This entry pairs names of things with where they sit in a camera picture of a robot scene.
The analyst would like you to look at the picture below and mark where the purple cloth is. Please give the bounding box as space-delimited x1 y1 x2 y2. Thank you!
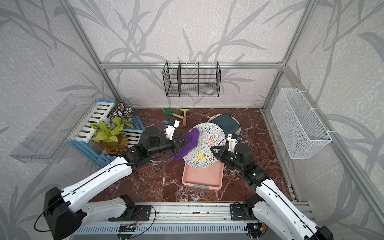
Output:
173 128 200 160

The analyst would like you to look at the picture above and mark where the colourful patterned round plate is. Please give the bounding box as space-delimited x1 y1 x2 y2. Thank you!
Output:
184 123 226 169

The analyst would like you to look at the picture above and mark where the teal square plate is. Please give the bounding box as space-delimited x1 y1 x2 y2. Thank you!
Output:
210 113 241 136

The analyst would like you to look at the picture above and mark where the white plaid round plate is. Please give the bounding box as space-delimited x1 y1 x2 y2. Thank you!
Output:
207 113 242 136

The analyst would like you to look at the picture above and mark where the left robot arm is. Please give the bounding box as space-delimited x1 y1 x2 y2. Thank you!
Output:
42 127 191 240

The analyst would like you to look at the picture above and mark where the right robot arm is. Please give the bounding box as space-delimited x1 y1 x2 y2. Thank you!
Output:
211 143 334 240

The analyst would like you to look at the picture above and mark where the green toy hoe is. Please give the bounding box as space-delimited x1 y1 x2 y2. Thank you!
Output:
180 109 190 127

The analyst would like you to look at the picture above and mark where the pink plastic tray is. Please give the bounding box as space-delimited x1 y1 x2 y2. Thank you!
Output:
182 161 224 191

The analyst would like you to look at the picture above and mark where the green toy rake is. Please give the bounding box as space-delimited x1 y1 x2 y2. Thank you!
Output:
164 107 184 120

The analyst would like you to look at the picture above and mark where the striped leaf plant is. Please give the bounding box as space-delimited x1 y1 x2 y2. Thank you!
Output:
110 102 133 122

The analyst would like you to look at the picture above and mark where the green potted plant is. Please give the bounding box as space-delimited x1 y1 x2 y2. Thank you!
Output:
90 117 132 156

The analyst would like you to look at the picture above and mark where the white mesh basket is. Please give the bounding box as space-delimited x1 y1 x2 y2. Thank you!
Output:
271 88 332 160

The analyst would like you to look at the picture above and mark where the white blue wooden crate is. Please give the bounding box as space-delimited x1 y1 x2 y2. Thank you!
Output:
72 99 145 168

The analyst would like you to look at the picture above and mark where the clear plastic shelf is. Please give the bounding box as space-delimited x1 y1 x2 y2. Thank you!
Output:
10 95 96 164

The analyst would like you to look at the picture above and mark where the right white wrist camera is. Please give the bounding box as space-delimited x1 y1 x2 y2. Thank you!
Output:
227 134 242 153

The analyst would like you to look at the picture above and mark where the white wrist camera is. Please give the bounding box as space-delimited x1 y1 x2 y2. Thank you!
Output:
164 119 180 140
227 134 242 153

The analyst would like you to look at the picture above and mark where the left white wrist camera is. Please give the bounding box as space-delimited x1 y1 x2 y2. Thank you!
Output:
164 119 180 140

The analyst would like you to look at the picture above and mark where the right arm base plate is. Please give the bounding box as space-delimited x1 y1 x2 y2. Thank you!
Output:
230 202 257 221

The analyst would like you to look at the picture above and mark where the black wire basket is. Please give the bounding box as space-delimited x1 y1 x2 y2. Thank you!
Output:
162 62 222 98

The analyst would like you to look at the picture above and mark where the aluminium mounting rail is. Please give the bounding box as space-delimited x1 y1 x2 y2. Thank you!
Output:
81 200 259 226

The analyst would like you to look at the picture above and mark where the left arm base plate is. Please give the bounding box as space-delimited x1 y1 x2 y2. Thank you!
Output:
108 205 152 222

